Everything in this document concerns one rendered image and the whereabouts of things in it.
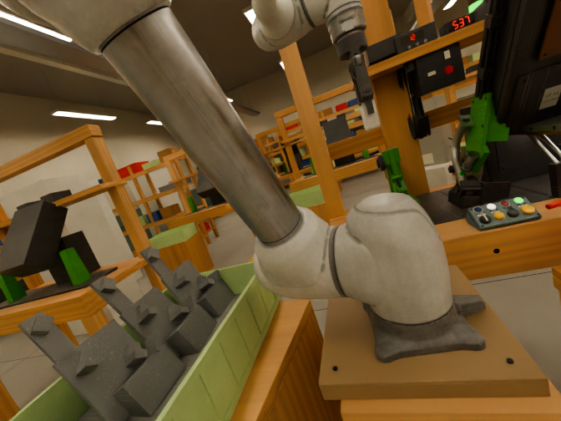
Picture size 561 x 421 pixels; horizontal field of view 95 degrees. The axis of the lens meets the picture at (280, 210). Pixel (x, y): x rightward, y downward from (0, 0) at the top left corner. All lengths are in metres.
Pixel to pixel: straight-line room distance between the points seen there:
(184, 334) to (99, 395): 0.22
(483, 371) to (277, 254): 0.37
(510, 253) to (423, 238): 0.55
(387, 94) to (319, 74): 9.98
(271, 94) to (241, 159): 11.16
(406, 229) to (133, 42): 0.45
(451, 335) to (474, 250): 0.44
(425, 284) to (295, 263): 0.22
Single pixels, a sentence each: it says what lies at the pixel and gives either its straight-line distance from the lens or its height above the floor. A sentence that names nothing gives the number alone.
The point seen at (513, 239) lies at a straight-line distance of 1.00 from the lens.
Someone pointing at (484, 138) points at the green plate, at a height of 1.13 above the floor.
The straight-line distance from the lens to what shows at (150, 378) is 0.80.
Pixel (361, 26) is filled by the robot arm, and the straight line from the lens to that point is 0.78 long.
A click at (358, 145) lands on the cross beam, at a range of 1.51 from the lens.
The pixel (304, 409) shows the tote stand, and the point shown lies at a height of 0.61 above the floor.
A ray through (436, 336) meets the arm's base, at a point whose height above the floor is 0.91.
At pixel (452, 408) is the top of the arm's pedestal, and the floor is 0.85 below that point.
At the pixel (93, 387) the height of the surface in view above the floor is 0.95.
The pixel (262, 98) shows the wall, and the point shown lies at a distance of 11.61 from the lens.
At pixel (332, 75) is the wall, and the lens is 11.35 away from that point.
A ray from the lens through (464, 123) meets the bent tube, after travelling 1.22.
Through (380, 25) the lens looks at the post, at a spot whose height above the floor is 1.71.
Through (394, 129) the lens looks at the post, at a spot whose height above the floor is 1.25.
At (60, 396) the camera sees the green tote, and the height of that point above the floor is 0.93.
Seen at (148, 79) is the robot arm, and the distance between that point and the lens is 0.38.
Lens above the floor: 1.29
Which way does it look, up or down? 11 degrees down
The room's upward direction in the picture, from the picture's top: 19 degrees counter-clockwise
